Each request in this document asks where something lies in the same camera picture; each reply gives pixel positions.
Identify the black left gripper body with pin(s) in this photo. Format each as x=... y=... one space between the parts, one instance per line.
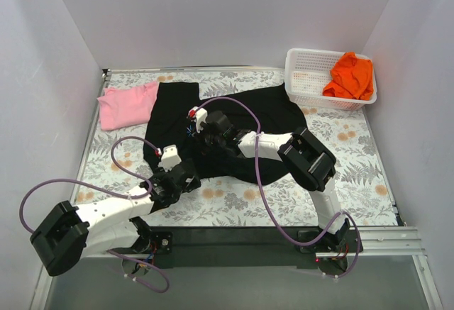
x=185 y=174

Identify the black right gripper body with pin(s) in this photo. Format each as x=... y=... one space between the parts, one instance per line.
x=206 y=134

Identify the black t shirt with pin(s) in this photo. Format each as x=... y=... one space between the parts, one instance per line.
x=268 y=109

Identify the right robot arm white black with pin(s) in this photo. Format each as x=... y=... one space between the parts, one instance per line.
x=306 y=158

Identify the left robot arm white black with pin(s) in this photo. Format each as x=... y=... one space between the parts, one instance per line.
x=69 y=233

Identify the pink folded t shirt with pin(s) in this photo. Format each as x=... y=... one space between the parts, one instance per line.
x=120 y=108

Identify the white plastic laundry basket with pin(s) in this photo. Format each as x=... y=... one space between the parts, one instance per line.
x=308 y=71

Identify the orange t shirt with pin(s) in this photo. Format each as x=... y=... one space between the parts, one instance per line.
x=352 y=78

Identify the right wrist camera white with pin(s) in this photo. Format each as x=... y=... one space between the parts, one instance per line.
x=197 y=116

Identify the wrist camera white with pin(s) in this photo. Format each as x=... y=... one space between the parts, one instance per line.
x=169 y=158
x=197 y=116

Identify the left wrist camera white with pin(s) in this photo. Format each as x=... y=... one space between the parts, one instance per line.
x=169 y=158

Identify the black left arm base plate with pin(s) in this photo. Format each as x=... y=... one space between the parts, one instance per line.
x=159 y=242

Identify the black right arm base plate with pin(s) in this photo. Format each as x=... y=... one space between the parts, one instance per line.
x=329 y=243

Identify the aluminium frame rail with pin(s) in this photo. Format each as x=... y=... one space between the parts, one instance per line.
x=255 y=268

